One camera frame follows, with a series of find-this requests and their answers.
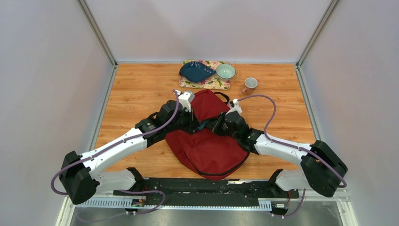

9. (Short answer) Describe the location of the dark blue leaf plate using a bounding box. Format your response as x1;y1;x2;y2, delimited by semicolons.
179;61;216;82

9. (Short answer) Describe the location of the pink patterned mug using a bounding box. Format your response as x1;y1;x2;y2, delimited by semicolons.
241;77;258;96

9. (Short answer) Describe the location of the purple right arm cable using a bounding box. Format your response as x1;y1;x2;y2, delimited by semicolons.
237;94;348;218

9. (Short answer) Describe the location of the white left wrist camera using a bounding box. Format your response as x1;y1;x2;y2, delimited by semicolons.
173;89;195;112

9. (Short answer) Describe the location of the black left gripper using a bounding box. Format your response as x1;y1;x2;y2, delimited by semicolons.
166;106;202;134

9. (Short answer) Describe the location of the blue leather wallet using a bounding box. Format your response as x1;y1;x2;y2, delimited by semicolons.
197;120;213;131

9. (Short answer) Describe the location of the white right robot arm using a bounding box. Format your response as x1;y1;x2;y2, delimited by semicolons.
207;111;348;197

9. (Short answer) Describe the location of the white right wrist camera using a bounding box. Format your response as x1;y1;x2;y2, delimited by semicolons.
226;98;242;115

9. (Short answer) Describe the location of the pale green ceramic bowl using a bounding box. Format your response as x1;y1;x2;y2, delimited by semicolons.
216;64;236;80

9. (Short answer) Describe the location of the floral rectangular tray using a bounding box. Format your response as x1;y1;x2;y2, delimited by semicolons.
179;60;231;90

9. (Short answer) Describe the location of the red student backpack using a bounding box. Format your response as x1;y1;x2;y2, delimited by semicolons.
165;89;249;180

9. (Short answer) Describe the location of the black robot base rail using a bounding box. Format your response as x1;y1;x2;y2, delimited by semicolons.
129;178;300;214

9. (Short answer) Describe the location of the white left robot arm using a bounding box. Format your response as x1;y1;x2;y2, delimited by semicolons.
51;97;195;205

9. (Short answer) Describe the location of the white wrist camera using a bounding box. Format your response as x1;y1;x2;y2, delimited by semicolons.
173;89;195;112
226;98;242;115

